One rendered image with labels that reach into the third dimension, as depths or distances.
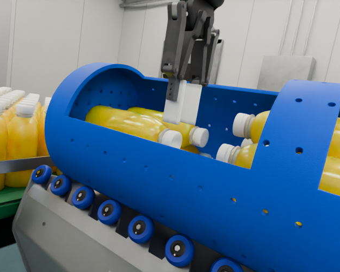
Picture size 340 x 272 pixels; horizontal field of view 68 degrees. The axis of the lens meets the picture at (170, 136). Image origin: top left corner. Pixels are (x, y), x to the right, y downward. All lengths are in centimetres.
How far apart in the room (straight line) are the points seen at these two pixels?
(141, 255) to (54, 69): 499
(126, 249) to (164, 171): 17
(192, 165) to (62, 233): 34
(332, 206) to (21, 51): 501
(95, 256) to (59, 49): 500
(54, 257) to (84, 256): 8
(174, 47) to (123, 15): 588
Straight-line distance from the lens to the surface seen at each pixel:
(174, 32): 39
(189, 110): 45
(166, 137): 42
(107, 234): 49
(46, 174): 63
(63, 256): 57
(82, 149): 46
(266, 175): 29
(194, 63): 46
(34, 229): 64
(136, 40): 573
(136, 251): 45
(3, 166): 69
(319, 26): 395
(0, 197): 70
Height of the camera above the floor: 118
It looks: 8 degrees down
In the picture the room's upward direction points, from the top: 9 degrees clockwise
